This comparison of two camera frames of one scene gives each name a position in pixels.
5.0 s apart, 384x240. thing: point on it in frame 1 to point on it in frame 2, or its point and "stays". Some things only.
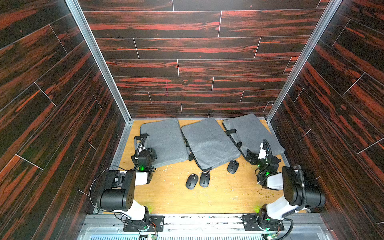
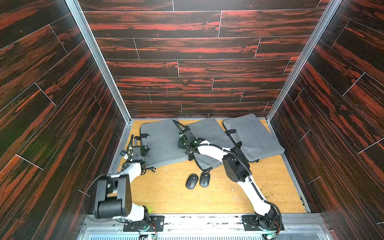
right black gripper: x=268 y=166 to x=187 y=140
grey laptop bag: x=208 y=143 stays
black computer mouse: x=204 y=179 stays
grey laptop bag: x=167 y=138 stays
